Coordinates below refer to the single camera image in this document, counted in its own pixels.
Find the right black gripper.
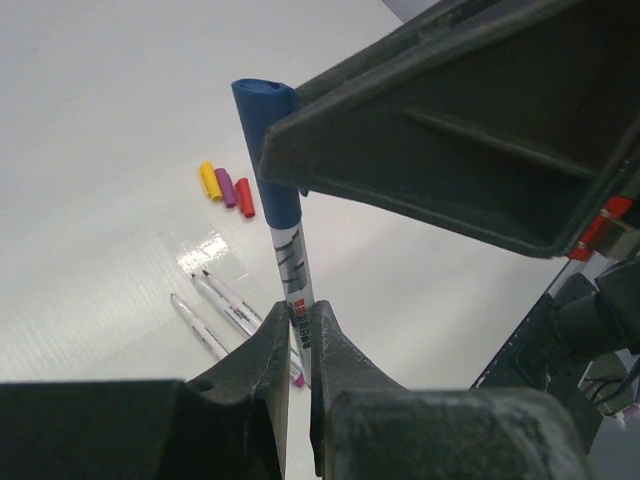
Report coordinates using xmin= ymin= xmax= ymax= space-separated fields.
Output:
xmin=567 ymin=171 xmax=639 ymax=262

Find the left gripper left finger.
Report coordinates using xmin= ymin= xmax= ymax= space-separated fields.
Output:
xmin=1 ymin=302 xmax=290 ymax=479

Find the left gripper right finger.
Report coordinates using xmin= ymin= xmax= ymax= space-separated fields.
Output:
xmin=310 ymin=300 xmax=594 ymax=479

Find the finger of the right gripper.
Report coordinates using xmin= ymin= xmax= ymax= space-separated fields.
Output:
xmin=259 ymin=0 xmax=639 ymax=258

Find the blue pen cap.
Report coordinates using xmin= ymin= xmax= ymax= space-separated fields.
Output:
xmin=230 ymin=77 xmax=304 ymax=231

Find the blue marker pen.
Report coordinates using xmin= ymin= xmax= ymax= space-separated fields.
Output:
xmin=271 ymin=223 xmax=315 ymax=384

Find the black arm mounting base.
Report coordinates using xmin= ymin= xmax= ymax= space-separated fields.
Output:
xmin=472 ymin=273 xmax=602 ymax=451

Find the purple marker pen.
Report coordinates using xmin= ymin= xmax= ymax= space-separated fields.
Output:
xmin=170 ymin=293 xmax=306 ymax=389

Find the red marker pen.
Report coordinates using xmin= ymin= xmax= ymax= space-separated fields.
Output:
xmin=191 ymin=274 xmax=255 ymax=337

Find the yellow marker pen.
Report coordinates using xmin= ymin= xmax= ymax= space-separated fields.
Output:
xmin=202 ymin=270 xmax=263 ymax=333

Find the purple pen cap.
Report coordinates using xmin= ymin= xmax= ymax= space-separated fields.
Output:
xmin=214 ymin=168 xmax=237 ymax=209

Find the red pen cap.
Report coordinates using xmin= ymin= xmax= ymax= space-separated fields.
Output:
xmin=235 ymin=177 xmax=256 ymax=219

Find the yellow pen cap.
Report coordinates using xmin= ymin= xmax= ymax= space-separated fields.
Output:
xmin=199 ymin=162 xmax=223 ymax=201

